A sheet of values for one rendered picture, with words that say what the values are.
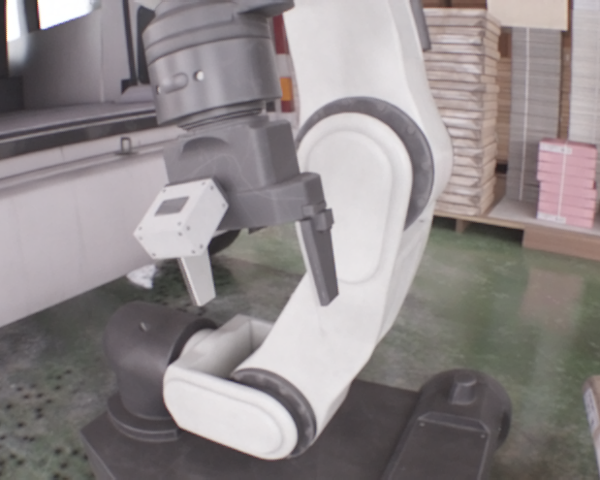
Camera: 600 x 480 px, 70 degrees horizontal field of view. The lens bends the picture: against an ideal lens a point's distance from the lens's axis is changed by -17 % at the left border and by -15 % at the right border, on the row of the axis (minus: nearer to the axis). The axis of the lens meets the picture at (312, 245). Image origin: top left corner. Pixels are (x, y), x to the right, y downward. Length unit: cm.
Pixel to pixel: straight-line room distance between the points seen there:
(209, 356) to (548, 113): 229
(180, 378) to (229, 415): 9
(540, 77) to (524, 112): 22
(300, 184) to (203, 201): 6
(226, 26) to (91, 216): 76
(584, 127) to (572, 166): 40
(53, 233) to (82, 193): 10
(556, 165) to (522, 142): 41
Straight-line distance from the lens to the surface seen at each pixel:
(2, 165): 110
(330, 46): 49
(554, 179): 238
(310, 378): 61
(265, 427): 62
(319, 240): 32
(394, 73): 47
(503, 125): 391
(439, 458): 74
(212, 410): 66
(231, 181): 32
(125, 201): 107
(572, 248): 227
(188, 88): 31
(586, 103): 270
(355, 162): 44
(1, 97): 303
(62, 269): 101
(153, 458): 79
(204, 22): 31
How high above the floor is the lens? 70
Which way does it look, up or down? 19 degrees down
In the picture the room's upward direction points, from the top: straight up
